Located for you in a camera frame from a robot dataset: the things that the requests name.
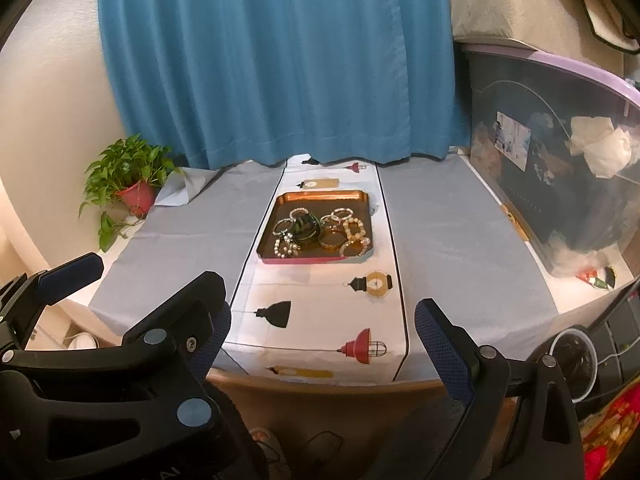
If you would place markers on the blue curtain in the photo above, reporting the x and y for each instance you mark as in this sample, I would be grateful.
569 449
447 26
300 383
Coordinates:
280 60

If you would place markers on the green plant in red pot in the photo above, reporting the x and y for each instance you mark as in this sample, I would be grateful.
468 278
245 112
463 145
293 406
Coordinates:
125 170

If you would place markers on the dark storage box purple lid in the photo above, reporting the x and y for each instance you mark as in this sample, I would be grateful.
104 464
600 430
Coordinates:
555 210

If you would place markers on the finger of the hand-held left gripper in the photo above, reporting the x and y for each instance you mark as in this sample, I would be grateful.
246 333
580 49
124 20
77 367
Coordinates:
170 310
70 274

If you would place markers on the white label sticker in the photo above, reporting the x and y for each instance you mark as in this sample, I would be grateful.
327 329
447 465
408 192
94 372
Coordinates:
512 140

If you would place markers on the beige fabric storage bag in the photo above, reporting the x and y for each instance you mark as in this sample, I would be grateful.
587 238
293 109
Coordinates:
500 0

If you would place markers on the white rounded appliance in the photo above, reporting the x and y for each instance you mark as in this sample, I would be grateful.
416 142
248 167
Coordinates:
82 342

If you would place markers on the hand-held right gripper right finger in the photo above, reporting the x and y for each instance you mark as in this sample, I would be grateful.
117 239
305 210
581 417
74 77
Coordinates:
442 350

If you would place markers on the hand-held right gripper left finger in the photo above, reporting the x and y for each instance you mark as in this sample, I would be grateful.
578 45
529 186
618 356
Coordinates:
219 335

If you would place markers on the red patterned cloth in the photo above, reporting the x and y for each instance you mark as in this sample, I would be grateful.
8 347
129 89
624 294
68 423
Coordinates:
615 440

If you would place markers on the patterned slipper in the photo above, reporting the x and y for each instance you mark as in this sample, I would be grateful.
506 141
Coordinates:
264 444

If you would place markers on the tan bag black trim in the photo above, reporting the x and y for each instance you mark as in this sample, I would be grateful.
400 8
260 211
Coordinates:
607 7

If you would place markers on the red green packet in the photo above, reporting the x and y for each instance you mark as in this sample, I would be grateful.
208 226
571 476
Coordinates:
597 280

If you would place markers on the copper metal tray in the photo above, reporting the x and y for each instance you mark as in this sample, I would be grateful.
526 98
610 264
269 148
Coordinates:
320 200

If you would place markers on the white round bin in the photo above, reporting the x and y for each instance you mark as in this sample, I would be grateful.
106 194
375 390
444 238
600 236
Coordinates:
575 360

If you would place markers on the crumpled white paper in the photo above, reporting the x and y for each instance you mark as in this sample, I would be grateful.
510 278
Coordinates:
600 145

